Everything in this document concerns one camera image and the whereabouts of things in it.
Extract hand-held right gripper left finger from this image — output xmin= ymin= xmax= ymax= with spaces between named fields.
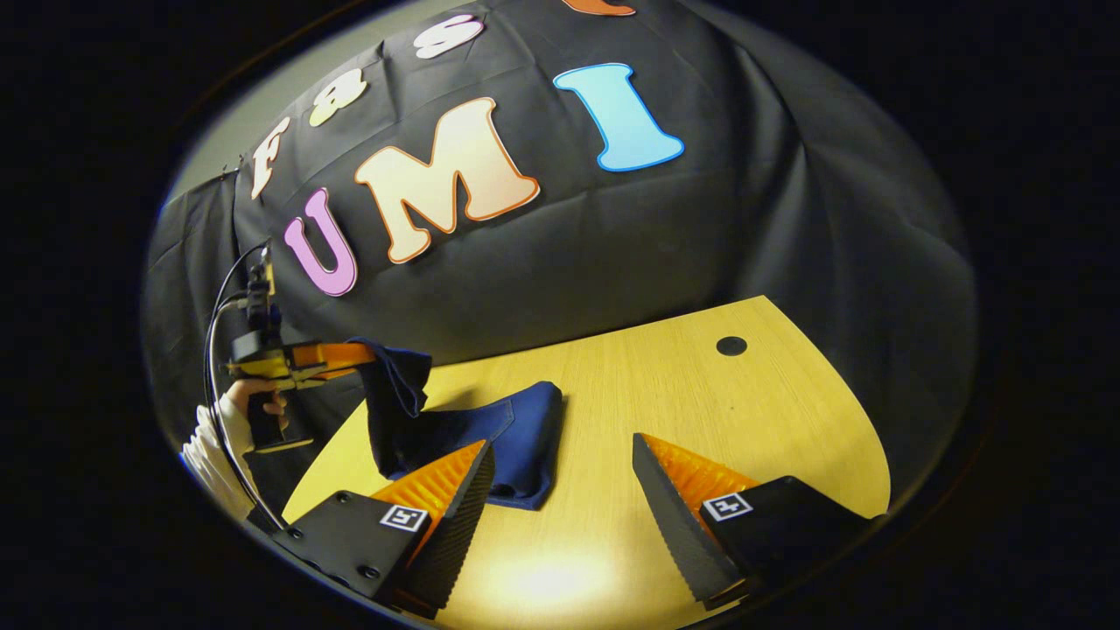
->
xmin=271 ymin=439 xmax=496 ymax=620

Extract blue jeans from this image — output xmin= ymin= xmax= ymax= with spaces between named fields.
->
xmin=350 ymin=337 xmax=565 ymax=511

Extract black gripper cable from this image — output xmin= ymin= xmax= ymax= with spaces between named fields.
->
xmin=203 ymin=243 xmax=290 ymax=532

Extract black backdrop cloth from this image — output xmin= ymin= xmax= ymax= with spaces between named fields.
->
xmin=144 ymin=0 xmax=977 ymax=517

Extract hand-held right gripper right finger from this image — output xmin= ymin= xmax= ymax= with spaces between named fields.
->
xmin=632 ymin=432 xmax=880 ymax=612

